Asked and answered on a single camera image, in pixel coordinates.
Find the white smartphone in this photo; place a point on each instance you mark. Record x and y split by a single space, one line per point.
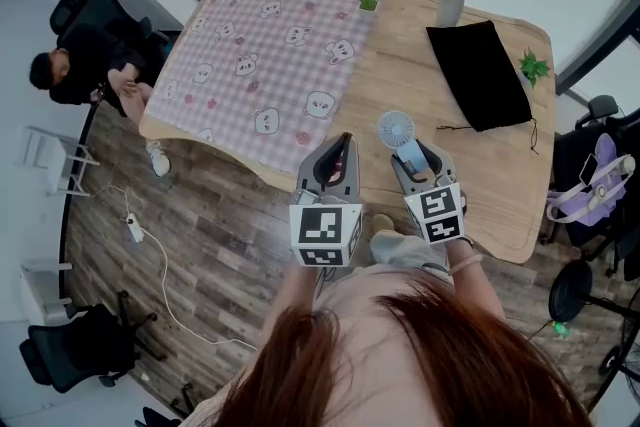
589 169

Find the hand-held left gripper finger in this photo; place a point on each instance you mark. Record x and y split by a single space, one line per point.
352 165
312 167

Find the person's right forearm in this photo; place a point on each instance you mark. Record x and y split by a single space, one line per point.
475 285

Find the green bottle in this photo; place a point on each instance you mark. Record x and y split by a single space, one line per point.
561 329

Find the person's grey trouser leg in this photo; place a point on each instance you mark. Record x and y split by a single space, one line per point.
405 247

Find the pink checkered bear tablecloth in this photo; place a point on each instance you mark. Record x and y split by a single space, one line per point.
270 65

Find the white step stool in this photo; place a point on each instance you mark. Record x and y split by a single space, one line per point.
55 160

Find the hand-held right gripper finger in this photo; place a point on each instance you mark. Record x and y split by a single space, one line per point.
440 162
404 177

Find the pink wrist band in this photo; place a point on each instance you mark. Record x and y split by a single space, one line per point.
465 263

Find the white power strip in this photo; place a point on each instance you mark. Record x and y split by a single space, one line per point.
134 227

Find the purple backpack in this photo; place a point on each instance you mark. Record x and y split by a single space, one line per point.
600 200

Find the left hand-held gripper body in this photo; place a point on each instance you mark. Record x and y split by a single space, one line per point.
320 227

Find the small green leafy potted plant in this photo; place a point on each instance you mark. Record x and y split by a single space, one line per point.
534 66

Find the small white and blue fan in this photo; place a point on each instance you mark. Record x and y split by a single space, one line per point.
396 130

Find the person's left forearm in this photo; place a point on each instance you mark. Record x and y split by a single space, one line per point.
297 287

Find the white vase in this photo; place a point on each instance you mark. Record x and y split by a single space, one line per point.
450 7

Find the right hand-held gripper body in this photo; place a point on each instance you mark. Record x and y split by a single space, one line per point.
440 215

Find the person's tan shoe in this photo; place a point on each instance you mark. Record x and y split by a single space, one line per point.
383 222

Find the black office chair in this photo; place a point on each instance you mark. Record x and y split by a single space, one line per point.
575 165
85 345
85 10

